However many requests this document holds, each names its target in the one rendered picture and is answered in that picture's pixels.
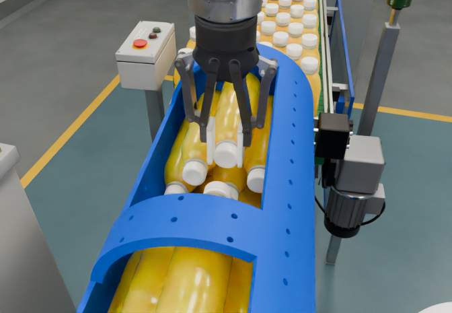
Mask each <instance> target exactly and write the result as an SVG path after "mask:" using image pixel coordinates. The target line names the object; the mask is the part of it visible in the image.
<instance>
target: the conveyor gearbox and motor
mask: <svg viewBox="0 0 452 313"><path fill-rule="evenodd" d="M381 144H382V141H380V138H378V137H370V136H362V135H352V136H350V144H349V149H346V153H345V156H344V159H343V160H337V162H336V168H335V172H334V177H333V181H332V186H331V188H330V194H329V197H328V202H327V206H326V210H324V208H323V207H322V206H321V205H320V203H319V201H318V200H317V198H316V196H315V201H316V203H317V204H318V206H319V208H320V209H321V210H322V211H323V212H324V213H325V212H326V214H325V217H324V225H325V227H326V229H327V230H328V231H329V233H331V234H332V235H334V236H336V237H339V238H351V237H353V236H355V235H357V234H358V232H359V230H360V227H361V225H366V224H369V223H371V222H373V221H375V220H376V219H377V218H379V217H380V216H381V214H382V213H383V212H384V210H385V193H384V189H383V184H379V181H380V178H381V175H382V172H383V169H384V166H385V165H386V161H384V157H383V151H382V147H381ZM366 213H368V214H374V215H376V216H375V217H374V218H373V219H371V220H369V221H366V222H362V221H363V220H364V217H365V214H366Z"/></svg>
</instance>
